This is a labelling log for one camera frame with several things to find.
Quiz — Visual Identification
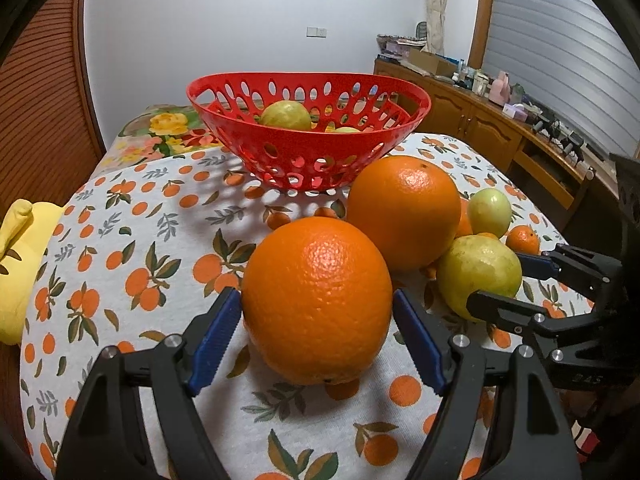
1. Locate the grey window blind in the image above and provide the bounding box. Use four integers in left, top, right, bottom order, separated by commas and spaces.
482, 0, 640, 156

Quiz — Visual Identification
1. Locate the orange-print white cloth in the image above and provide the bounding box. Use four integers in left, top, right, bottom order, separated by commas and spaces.
20, 132, 601, 480

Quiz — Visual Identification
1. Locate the cream curtain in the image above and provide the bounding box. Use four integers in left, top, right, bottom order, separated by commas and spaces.
424, 0, 453, 56

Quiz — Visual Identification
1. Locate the row of black gadgets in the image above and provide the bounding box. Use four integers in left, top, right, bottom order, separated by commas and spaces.
532, 112, 588, 163

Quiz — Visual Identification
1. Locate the wooden window frame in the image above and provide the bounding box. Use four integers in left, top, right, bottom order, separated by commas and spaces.
469, 0, 497, 71

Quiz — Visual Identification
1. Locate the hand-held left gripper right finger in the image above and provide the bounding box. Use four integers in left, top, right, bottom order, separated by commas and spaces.
391, 288, 581, 480

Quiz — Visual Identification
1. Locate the yellow plush toy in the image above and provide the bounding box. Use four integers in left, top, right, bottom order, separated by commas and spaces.
0, 199, 66, 346

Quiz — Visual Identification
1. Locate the row of small bottles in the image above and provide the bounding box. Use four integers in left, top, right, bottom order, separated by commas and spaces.
452, 67, 488, 93

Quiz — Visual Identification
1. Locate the wooden sideboard cabinet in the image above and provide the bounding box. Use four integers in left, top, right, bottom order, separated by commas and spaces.
374, 57, 601, 211

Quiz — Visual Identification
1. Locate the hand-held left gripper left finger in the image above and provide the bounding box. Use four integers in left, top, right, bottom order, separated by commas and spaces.
55, 287, 244, 480

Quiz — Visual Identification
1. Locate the floral blanket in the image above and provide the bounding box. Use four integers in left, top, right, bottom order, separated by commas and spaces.
107, 105, 226, 166

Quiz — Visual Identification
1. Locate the large orange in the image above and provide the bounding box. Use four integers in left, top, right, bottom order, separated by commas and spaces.
346, 155, 462, 273
241, 216, 393, 387

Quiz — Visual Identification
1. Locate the red perforated plastic basket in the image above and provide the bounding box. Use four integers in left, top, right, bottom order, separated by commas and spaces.
186, 72, 432, 196

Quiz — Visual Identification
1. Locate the open cardboard box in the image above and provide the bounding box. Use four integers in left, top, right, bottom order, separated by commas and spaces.
407, 47, 457, 77

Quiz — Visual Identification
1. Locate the large green guava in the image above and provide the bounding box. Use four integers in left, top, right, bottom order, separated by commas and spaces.
437, 234, 523, 322
259, 100, 313, 132

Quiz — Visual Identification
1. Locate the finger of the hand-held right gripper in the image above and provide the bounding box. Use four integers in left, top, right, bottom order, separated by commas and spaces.
466, 290, 601, 361
517, 244, 623, 306

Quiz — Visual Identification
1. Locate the small green guava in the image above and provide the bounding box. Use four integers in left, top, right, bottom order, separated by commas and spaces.
467, 187, 513, 239

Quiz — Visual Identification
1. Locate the stack of papers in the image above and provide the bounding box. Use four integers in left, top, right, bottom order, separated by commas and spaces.
376, 34, 426, 58

